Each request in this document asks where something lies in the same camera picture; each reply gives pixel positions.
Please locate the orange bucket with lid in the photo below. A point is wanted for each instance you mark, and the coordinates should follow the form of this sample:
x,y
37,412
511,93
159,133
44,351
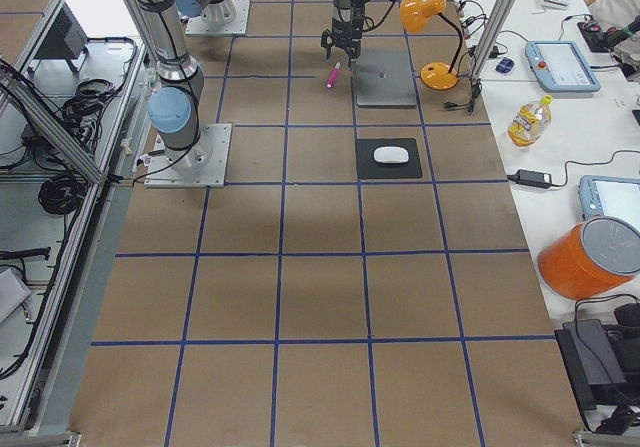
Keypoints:
x,y
594,257

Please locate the white computer mouse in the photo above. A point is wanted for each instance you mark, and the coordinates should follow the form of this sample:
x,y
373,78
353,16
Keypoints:
x,y
388,155

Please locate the blue teach pendant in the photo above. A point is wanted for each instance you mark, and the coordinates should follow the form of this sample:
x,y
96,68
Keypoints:
x,y
610,196
560,67

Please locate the black power adapter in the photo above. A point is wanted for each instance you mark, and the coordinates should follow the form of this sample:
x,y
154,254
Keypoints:
x,y
533,179

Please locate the yellow drink bottle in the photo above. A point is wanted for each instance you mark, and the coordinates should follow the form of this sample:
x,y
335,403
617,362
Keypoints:
x,y
530,122

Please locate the silver laptop notebook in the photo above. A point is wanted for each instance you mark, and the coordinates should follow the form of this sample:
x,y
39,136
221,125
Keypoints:
x,y
383,79

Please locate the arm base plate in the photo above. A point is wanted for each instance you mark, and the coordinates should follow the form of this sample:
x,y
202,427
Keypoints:
x,y
204,165
224,19

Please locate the black mousepad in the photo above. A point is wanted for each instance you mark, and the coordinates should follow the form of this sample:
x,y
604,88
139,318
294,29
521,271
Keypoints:
x,y
367,168

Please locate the dark blue small pouch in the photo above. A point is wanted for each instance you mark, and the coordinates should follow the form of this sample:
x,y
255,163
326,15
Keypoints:
x,y
505,66

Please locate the pink marker pen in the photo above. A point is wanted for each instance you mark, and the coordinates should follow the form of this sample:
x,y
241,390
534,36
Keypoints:
x,y
333,76

